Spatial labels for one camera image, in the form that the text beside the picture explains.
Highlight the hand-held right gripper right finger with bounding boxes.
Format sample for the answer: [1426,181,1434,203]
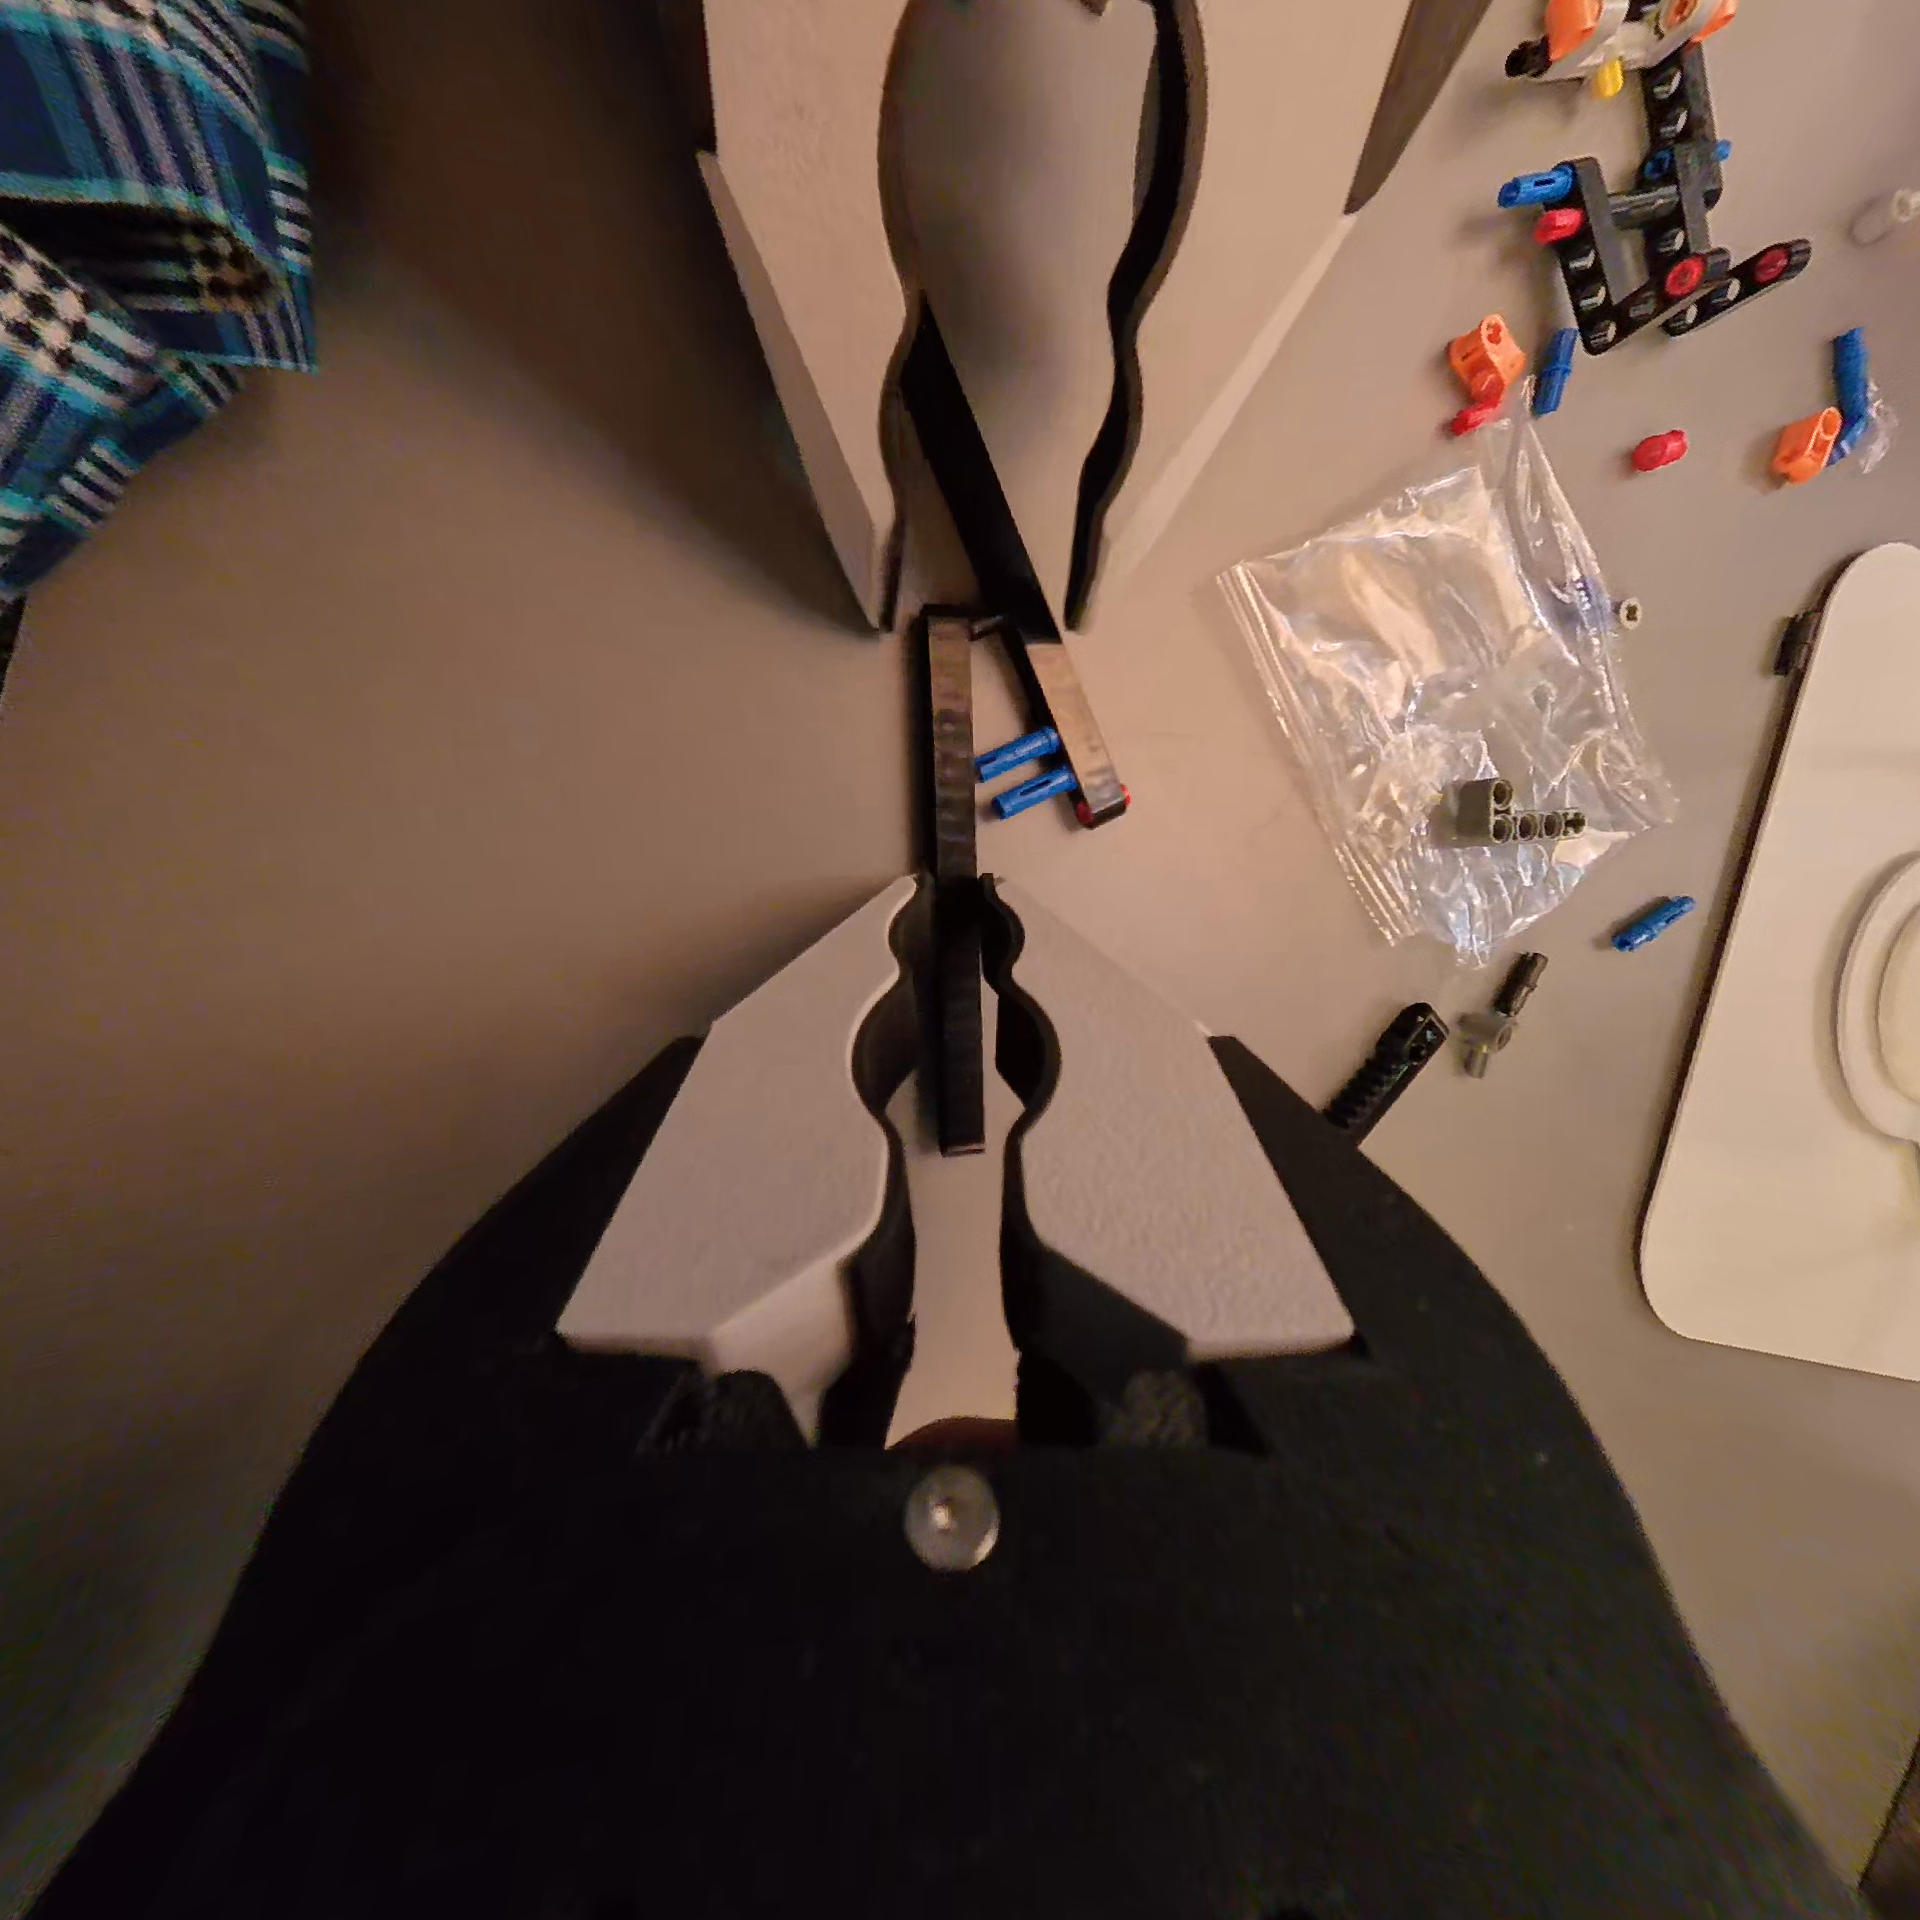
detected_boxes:
[979,877,1361,1443]

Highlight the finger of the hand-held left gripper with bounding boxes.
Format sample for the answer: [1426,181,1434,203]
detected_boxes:
[698,0,932,635]
[1063,0,1414,633]

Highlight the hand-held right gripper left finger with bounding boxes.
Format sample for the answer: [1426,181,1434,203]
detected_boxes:
[558,874,940,1445]

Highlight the long black lego beam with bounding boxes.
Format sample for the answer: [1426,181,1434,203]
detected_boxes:
[918,605,994,1162]

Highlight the black beam assembly blue pins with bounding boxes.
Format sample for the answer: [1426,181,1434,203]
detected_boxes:
[897,299,1135,832]

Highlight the black lego gear rack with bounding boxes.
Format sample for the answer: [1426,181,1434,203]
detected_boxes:
[1319,1002,1451,1146]

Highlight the multicoloured lego chassis assembly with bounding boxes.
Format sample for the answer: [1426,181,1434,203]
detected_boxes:
[1497,0,1817,361]

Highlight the dark grey angled lego beam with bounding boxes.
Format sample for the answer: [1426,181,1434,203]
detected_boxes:
[1437,779,1589,857]

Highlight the clear zip bag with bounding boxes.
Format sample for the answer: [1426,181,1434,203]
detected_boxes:
[1218,421,1683,965]

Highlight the white book stand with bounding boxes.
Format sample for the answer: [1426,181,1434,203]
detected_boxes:
[1639,544,1920,1385]

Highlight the blue plaid shirt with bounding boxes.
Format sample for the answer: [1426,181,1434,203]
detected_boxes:
[0,0,321,601]

